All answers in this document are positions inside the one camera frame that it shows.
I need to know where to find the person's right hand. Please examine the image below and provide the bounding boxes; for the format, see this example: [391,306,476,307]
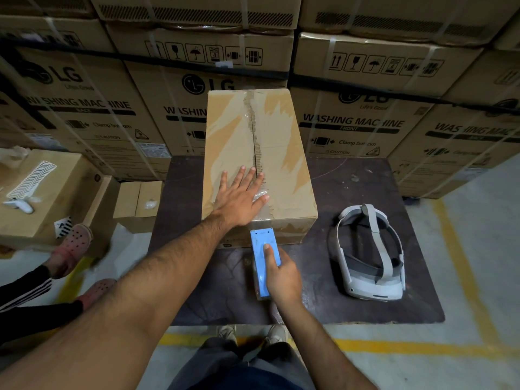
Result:
[262,243,304,311]

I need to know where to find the person's left hand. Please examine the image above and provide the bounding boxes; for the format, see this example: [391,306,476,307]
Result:
[211,166,271,229]

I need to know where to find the blue handheld device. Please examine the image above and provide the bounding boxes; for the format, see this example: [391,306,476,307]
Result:
[249,228,283,301]

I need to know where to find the taped brown cardboard box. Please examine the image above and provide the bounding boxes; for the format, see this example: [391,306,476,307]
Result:
[201,88,319,249]

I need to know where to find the person's right forearm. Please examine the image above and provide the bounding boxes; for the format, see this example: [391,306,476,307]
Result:
[270,295,367,390]

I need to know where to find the person's left forearm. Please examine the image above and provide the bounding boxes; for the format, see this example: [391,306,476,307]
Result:
[0,210,235,390]

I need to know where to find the person's beige shoe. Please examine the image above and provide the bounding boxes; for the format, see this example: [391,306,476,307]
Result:
[263,324,288,346]
[216,325,239,346]

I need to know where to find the small plain cardboard box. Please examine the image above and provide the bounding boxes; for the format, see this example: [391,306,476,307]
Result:
[112,180,163,234]

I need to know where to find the white VR headset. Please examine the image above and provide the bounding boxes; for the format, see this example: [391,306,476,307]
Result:
[335,204,406,302]

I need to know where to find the person's dark shorts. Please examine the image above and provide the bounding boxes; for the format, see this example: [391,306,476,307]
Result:
[168,336,306,390]

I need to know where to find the stack of printed appliance cartons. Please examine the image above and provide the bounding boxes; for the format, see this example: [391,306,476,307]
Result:
[0,0,520,200]

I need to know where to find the large open cardboard box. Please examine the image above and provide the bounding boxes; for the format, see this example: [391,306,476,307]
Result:
[0,149,119,258]

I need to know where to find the white patterned mesh sheet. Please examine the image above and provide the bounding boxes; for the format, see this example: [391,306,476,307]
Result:
[6,160,58,200]

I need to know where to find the white handheld controller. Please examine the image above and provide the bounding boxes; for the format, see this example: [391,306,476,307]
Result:
[3,196,35,215]

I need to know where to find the crumpled clear plastic wrap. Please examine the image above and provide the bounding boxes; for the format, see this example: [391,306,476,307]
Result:
[0,145,30,160]

